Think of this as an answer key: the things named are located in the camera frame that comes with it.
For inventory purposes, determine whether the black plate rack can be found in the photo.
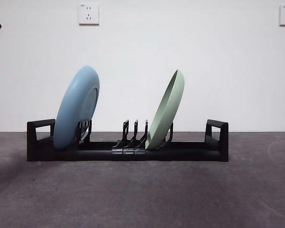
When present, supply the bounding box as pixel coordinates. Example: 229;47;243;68
27;118;229;162

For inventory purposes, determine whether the blue round plate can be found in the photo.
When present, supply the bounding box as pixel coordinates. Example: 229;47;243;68
54;65;101;150

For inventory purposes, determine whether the pale green round plate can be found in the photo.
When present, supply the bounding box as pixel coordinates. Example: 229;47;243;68
145;69;186;151

